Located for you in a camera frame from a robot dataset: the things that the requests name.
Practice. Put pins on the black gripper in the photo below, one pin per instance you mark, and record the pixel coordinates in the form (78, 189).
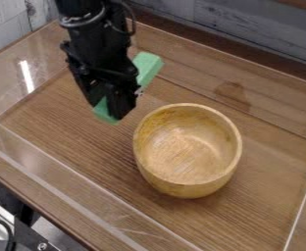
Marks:
(97, 58)

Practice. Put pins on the green rectangular block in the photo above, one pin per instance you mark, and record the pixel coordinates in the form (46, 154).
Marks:
(148, 64)

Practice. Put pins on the brown wooden bowl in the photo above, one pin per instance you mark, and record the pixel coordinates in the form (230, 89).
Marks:
(187, 148)

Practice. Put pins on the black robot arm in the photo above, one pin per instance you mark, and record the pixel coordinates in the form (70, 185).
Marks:
(82, 9)

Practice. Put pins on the clear acrylic tray wall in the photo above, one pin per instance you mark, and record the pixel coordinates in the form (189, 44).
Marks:
(68, 163)

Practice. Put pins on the black metal bracket with bolt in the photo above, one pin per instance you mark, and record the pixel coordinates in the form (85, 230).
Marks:
(30, 239)

